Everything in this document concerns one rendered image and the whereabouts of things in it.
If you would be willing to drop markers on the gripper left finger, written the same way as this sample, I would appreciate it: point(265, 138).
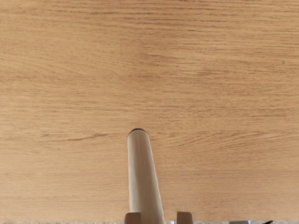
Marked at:
point(132, 218)

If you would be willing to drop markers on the beige wooden cylinder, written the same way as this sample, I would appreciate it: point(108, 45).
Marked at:
point(142, 175)

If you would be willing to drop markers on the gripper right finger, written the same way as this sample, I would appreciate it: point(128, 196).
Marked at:
point(184, 218)

